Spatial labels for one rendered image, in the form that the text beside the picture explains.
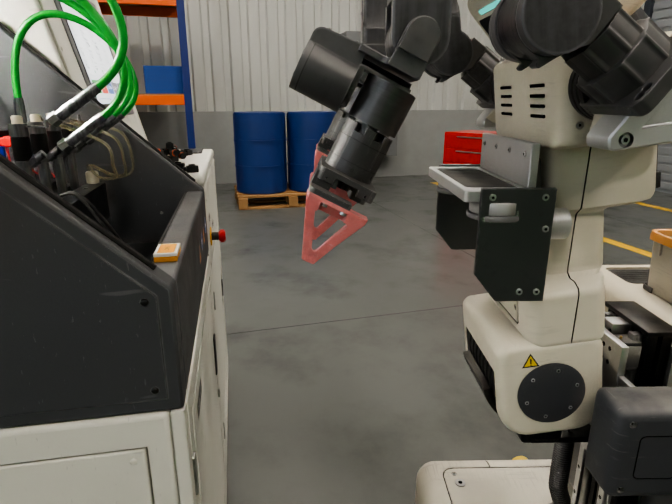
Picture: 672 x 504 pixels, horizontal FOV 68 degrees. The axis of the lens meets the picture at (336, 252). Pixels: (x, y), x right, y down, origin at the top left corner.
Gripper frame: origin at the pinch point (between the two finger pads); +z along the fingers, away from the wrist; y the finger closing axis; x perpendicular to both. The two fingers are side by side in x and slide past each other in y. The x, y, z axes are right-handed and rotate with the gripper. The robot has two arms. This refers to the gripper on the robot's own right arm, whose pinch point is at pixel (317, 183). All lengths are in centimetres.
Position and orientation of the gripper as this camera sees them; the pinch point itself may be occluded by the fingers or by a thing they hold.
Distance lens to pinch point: 100.5
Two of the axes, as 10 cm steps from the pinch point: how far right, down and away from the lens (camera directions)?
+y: 0.2, 2.9, -9.6
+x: 8.9, 4.3, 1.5
